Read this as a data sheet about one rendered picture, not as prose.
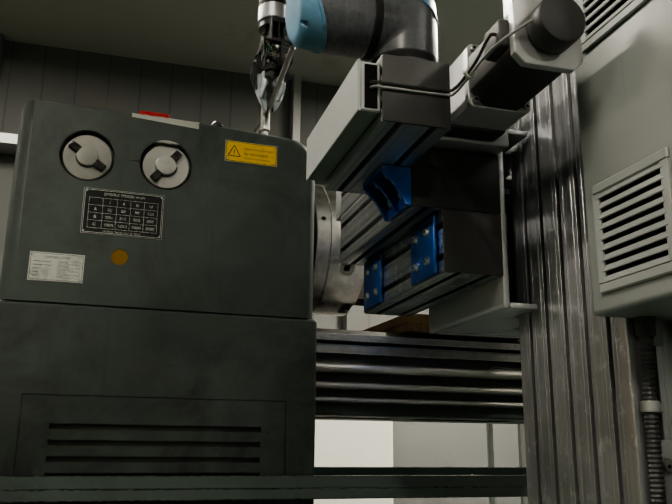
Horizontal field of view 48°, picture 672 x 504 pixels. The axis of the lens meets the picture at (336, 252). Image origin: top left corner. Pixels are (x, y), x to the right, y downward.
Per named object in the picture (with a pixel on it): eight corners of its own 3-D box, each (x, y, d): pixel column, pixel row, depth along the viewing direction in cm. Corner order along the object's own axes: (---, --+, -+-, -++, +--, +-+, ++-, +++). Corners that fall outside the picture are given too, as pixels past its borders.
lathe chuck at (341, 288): (331, 299, 166) (331, 165, 175) (293, 324, 195) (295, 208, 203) (369, 301, 169) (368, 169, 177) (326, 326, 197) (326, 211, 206)
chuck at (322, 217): (316, 297, 165) (317, 163, 174) (279, 323, 194) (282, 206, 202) (331, 298, 166) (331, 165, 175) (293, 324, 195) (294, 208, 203)
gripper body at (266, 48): (261, 59, 171) (263, 12, 174) (252, 76, 179) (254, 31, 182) (294, 65, 173) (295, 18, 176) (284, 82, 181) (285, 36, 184)
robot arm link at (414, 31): (451, 54, 129) (448, -16, 132) (376, 41, 125) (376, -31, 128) (422, 85, 140) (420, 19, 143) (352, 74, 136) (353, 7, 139)
